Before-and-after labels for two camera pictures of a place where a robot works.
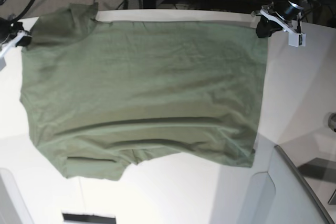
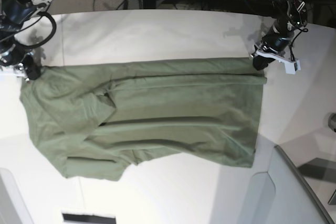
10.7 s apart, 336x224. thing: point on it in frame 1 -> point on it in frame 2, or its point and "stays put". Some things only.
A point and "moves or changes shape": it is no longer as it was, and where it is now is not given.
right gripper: (286, 10) -> (278, 39)
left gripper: (9, 29) -> (18, 54)
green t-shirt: (104, 95) moves or changes shape
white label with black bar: (83, 216) stays put
